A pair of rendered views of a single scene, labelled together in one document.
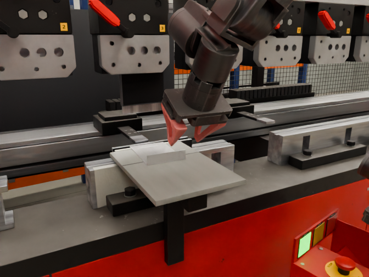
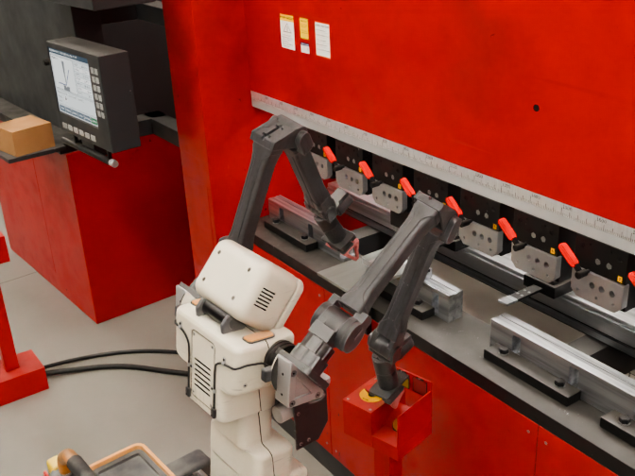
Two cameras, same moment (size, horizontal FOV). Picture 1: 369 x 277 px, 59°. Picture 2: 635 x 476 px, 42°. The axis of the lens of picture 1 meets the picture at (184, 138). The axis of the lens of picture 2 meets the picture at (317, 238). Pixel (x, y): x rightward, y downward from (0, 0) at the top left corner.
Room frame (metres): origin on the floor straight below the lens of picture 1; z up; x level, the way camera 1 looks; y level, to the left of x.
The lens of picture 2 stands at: (0.25, -2.29, 2.19)
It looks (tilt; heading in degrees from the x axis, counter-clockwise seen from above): 25 degrees down; 85
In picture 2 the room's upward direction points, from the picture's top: 3 degrees counter-clockwise
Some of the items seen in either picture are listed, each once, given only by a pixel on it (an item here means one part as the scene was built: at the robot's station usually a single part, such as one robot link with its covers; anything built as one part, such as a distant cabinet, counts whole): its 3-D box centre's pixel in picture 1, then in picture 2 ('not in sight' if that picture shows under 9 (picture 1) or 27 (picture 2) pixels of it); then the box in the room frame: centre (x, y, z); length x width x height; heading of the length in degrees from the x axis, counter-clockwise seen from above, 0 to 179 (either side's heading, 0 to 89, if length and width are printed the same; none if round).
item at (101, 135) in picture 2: not in sight; (92, 93); (-0.28, 0.90, 1.42); 0.45 x 0.12 x 0.36; 124
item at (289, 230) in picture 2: not in sight; (290, 233); (0.43, 0.60, 0.89); 0.30 x 0.05 x 0.03; 118
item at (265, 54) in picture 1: (270, 33); (489, 219); (0.93, -0.23, 1.26); 0.15 x 0.09 x 0.17; 118
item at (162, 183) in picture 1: (171, 166); (367, 271); (0.63, 0.03, 1.00); 0.26 x 0.18 x 0.01; 28
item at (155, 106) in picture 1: (141, 92); (403, 220); (0.76, 0.10, 1.13); 0.10 x 0.02 x 0.10; 118
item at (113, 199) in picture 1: (169, 192); (397, 296); (0.73, 0.04, 0.89); 0.30 x 0.05 x 0.03; 118
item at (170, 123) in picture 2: not in sight; (152, 133); (-0.09, 1.12, 1.18); 0.40 x 0.24 x 0.07; 118
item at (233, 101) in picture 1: (244, 111); (534, 286); (1.09, -0.20, 1.01); 0.26 x 0.12 x 0.05; 28
